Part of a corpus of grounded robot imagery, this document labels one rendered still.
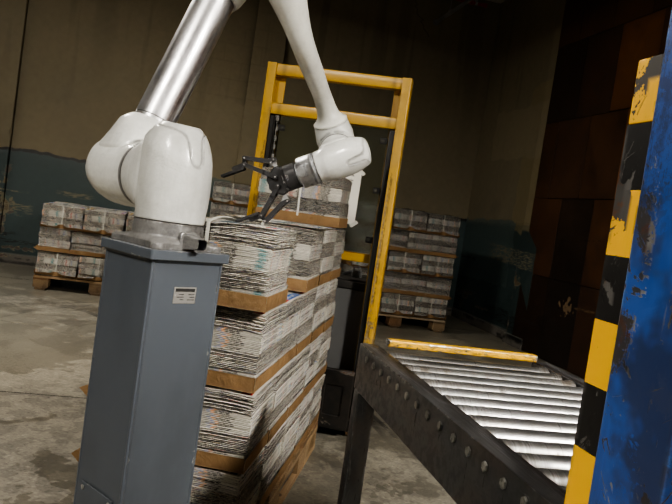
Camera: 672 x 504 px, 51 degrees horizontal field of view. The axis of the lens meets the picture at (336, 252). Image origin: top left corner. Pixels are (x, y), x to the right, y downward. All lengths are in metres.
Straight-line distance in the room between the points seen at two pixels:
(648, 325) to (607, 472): 0.11
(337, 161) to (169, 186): 0.58
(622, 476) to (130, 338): 1.20
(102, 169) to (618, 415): 1.40
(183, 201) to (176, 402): 0.44
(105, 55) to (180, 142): 7.62
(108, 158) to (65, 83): 7.45
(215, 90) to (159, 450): 7.66
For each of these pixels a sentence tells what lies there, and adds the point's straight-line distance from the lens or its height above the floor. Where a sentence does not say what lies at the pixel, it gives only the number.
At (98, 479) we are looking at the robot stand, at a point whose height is 0.48.
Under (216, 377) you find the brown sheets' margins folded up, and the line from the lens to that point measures 2.03.
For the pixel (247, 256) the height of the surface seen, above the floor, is 0.98.
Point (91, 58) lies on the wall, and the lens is 9.18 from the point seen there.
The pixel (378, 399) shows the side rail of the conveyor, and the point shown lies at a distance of 1.70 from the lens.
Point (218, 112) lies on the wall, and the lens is 9.05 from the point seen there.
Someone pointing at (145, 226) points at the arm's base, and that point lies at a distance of 1.57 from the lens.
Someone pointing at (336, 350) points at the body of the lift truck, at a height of 0.41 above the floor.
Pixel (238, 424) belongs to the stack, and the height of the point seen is 0.51.
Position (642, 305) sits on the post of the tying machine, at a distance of 0.52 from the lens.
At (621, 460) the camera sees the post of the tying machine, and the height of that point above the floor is 0.99.
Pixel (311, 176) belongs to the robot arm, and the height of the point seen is 1.22.
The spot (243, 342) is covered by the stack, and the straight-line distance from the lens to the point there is 1.99.
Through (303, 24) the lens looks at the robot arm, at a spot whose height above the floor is 1.59.
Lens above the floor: 1.13
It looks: 3 degrees down
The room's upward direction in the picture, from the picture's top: 8 degrees clockwise
